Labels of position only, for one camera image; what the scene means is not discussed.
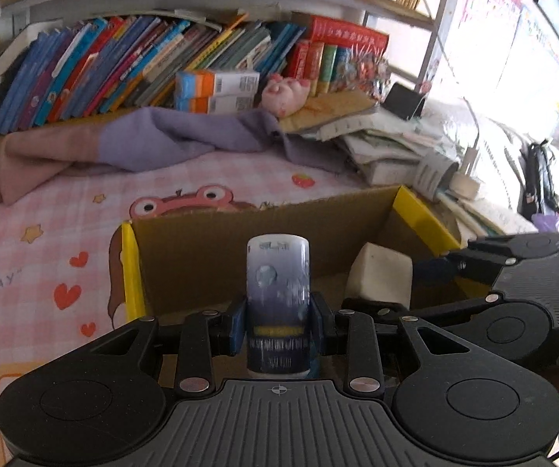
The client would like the white and blue tube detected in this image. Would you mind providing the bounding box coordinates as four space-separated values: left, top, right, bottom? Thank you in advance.
245 234 312 380

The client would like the row of colourful books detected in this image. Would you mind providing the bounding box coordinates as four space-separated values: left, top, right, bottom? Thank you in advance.
0 14 307 134

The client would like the rolled printed paper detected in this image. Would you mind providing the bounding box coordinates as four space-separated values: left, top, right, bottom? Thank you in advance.
416 151 460 202

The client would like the black phone on stand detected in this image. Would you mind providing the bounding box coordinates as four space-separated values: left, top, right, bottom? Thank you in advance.
384 83 426 120

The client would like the purple and pink cloth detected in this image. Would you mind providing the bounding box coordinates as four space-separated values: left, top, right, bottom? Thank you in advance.
0 107 363 205

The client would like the pink checked tablecloth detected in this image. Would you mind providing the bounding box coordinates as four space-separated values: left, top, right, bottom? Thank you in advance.
0 148 407 400

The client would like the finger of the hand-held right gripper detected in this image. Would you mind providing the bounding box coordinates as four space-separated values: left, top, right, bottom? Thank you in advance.
412 236 521 284
342 291 503 324

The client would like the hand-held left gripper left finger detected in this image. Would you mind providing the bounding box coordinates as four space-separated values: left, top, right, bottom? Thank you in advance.
90 298 248 396

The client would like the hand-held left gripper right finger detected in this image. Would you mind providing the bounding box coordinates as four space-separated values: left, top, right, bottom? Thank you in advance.
310 293 472 395

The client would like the brown cardboard sheet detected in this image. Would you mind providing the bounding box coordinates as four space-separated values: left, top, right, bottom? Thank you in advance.
279 91 378 132

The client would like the pink pig plush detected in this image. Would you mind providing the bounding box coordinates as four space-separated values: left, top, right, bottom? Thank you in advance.
260 73 312 118

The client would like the yellow cardboard box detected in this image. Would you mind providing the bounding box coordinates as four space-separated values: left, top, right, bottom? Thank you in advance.
121 185 475 336

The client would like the white bookshelf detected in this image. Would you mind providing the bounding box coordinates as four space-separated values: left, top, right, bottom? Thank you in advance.
0 0 436 156

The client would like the white block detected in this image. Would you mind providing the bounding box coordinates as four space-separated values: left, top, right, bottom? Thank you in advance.
345 242 414 307

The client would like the pile of papers and booklets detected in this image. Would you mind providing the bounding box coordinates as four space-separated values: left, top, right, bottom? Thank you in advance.
318 114 538 241

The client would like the red and gold book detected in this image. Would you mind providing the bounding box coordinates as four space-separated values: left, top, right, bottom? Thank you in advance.
309 44 326 95

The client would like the red boxed book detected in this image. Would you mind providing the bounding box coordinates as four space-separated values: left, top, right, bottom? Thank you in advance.
287 41 312 81

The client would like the large red book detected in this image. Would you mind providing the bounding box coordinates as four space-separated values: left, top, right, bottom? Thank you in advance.
306 14 390 52

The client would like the black bag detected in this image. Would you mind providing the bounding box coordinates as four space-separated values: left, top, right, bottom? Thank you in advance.
523 141 559 219

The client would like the green book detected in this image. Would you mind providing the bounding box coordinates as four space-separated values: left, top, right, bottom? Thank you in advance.
323 45 339 93

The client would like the orange and white carton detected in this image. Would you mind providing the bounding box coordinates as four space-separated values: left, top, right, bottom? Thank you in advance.
175 95 256 114
175 70 261 98

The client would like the wall poster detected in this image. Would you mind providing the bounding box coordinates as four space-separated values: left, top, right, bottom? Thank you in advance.
459 0 559 79

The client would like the white charger plug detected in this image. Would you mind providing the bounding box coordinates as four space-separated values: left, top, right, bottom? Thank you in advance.
450 146 485 200

